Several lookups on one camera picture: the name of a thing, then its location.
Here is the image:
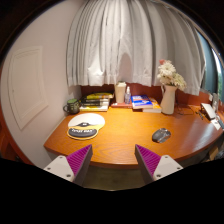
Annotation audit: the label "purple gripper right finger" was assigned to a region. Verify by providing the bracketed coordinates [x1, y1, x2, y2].
[135, 144, 182, 184]

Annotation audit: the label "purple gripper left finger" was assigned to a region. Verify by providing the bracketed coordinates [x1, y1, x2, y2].
[44, 145, 93, 186]

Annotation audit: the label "grey computer mouse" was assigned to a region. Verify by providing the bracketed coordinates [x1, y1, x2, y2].
[152, 128, 171, 143]

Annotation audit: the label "white yellow round mouse pad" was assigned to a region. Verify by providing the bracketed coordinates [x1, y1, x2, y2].
[67, 113, 105, 140]

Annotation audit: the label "orange book under blue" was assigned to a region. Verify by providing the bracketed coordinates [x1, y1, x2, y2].
[143, 97, 162, 113]

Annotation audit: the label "white bottom book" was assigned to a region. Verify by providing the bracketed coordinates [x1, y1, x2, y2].
[80, 105, 109, 112]

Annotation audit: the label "dark green mug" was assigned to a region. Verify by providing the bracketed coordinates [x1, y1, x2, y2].
[63, 99, 80, 114]

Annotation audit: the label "eyeglasses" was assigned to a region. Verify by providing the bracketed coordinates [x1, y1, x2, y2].
[175, 105, 194, 116]

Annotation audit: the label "white ceramic vase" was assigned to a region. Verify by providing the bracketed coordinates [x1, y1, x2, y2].
[160, 85, 177, 115]

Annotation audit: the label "dark middle book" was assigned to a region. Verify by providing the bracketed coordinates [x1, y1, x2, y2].
[81, 98, 110, 106]

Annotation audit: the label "red flat book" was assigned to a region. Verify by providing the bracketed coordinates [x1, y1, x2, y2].
[111, 103, 132, 109]

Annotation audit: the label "clear sanitizer bottle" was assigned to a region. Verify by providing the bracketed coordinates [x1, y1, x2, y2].
[125, 86, 131, 104]

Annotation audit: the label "yellow top book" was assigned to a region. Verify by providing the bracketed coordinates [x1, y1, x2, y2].
[86, 92, 114, 99]

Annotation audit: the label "white box device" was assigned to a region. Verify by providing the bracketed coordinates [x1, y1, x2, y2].
[201, 103, 216, 120]

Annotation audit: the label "white lidded container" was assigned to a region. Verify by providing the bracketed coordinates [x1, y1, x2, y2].
[115, 82, 126, 103]

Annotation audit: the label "white flower bouquet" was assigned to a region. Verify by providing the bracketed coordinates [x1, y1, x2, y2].
[157, 59, 187, 91]

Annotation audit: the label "white curtain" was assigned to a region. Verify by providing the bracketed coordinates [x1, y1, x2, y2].
[67, 0, 205, 95]

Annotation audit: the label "white wall panel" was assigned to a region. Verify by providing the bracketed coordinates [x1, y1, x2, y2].
[8, 46, 48, 129]

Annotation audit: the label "window frame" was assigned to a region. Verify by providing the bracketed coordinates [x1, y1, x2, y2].
[199, 33, 224, 102]

